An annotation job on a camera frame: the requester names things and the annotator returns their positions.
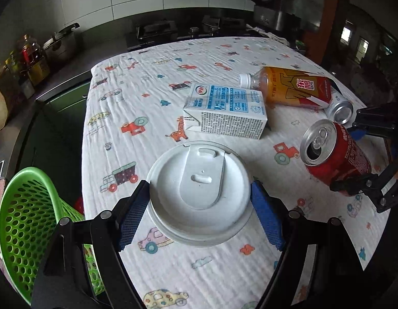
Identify green plastic basket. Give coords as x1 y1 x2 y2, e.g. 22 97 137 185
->
0 167 106 306

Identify red soda can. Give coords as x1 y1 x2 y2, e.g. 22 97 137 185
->
300 119 372 198

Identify white crumpled rag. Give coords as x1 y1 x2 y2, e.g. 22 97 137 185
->
247 24 290 45

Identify steel kitchen counter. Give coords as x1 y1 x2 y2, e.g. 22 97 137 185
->
0 10 135 181

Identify large cooking oil bottle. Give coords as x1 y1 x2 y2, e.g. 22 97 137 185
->
20 35 52 87

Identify red plastic stool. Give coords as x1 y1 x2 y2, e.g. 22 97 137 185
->
73 196 86 217

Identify wooden glass-door cabinet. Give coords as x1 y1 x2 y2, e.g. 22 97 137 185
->
276 0 343 34

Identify orange drink bottle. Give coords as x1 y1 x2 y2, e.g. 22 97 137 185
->
239 66 334 108

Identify white blue milk carton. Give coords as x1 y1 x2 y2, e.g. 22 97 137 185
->
182 82 268 140

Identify crushed silver blue can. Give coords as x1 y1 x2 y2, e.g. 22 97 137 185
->
325 91 355 126

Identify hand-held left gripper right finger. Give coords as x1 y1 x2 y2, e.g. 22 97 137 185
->
251 181 374 309

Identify black gas stove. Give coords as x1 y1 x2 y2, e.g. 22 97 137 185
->
126 14 255 52

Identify dark sauce bottle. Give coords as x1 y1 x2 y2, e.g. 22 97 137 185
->
4 50 24 82

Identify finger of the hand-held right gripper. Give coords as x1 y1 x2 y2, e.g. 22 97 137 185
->
349 102 398 140
329 159 398 213

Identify black rice cooker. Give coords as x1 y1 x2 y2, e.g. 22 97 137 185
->
248 0 285 32

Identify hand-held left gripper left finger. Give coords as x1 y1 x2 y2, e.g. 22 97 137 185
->
31 180 151 309

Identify white printed tablecloth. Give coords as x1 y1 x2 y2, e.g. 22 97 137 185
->
81 35 392 309

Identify white plastic cup lid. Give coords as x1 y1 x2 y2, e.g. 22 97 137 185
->
146 140 255 248

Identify steel pressure cooker pot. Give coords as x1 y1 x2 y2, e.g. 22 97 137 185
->
41 22 81 66

